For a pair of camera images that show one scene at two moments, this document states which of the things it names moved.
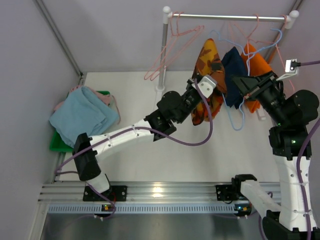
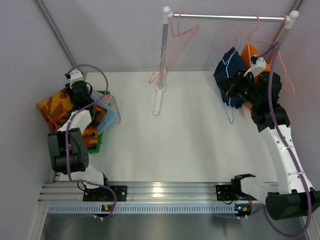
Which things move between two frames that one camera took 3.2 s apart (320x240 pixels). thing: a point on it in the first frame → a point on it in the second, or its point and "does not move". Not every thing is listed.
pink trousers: [109, 99] does not move
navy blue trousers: [234, 66] does not move
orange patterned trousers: [209, 63] → [55, 108]
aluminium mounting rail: [138, 193] does not move
